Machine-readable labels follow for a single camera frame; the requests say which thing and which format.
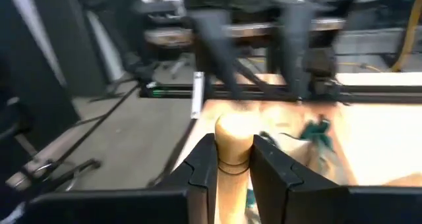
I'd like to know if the black diagonal desk beam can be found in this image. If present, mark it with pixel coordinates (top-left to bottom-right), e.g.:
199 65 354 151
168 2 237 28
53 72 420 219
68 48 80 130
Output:
189 9 245 98

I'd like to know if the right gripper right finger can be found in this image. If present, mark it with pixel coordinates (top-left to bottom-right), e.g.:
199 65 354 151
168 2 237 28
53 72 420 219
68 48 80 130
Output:
249 134 350 224

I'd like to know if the hand rake wooden handle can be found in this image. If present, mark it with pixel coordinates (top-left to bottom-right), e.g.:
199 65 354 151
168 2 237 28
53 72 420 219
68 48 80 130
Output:
214 113 263 224

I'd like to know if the silver corner bracket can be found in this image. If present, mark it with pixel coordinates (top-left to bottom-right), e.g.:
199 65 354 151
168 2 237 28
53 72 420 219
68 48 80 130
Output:
190 70 206 120

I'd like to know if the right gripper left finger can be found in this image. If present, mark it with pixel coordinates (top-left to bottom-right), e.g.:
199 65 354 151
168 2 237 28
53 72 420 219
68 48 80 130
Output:
150 133 220 224

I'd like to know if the cream canvas bag green trim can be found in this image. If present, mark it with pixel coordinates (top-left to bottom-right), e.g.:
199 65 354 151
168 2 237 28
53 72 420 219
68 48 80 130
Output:
247 115 360 218

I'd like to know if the black aluminium table frame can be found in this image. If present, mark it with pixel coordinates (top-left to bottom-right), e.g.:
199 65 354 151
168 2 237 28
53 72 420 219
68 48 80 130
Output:
140 82 422 105

